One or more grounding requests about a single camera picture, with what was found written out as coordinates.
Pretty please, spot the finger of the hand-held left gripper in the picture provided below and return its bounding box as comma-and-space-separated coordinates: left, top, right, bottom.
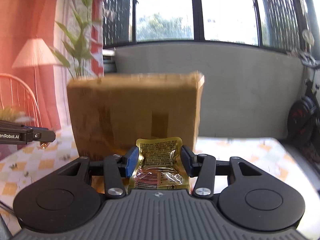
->
0, 120, 56, 143

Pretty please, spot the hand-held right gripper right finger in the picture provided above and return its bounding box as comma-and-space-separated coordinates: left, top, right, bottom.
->
180, 145, 266, 198

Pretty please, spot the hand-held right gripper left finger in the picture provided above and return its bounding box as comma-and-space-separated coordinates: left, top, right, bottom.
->
58, 146, 139, 197

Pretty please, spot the gold snack packet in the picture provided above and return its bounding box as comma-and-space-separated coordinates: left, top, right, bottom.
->
127, 136, 192, 196

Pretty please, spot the brown cardboard box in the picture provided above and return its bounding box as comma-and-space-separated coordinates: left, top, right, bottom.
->
67, 71, 205, 162

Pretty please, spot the checkered flower tablecloth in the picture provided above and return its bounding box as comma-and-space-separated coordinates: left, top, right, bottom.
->
0, 124, 320, 240

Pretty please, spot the black exercise bike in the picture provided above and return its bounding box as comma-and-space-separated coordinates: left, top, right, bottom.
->
286, 52, 320, 167

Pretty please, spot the black framed window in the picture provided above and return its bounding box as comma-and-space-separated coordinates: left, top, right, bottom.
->
102, 0, 320, 60

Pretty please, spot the white round hanging object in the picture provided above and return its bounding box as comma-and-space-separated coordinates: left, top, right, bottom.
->
301, 29, 315, 47

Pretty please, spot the black cable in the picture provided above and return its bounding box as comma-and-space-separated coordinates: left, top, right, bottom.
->
0, 200, 16, 216

